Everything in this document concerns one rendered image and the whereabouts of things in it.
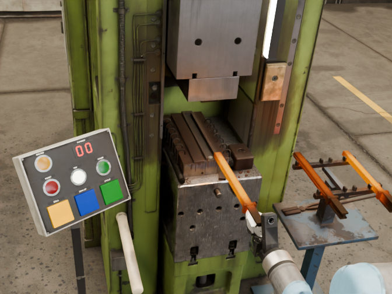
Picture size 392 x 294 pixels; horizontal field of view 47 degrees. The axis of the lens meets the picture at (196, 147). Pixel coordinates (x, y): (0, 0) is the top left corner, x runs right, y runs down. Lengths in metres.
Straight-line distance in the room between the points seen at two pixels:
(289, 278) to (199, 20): 0.89
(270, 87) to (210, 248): 0.79
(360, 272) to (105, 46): 1.21
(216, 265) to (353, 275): 1.43
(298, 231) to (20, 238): 1.74
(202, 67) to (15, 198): 2.03
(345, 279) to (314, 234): 1.22
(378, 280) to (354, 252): 2.25
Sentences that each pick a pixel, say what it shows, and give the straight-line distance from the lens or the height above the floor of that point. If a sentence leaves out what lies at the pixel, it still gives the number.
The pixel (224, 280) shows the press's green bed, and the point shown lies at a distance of 2.44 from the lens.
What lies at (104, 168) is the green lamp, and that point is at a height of 1.09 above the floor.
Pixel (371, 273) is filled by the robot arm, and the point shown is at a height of 1.45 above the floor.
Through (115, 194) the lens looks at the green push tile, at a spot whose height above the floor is 1.00.
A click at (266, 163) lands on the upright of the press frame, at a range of 2.21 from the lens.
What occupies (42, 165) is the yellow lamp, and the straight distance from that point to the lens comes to 1.58.
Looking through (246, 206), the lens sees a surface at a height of 1.07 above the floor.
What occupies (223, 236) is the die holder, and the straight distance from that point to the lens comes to 2.12.
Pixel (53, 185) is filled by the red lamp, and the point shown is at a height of 1.09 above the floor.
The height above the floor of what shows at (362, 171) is 0.95.
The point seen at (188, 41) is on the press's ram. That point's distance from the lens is 1.62.
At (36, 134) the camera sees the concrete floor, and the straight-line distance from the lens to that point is 4.05.
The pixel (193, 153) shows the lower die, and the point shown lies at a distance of 1.92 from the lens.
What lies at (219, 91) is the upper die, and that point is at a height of 1.31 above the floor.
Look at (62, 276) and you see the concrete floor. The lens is 2.77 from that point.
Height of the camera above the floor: 2.05
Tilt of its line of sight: 32 degrees down
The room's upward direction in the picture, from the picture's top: 5 degrees clockwise
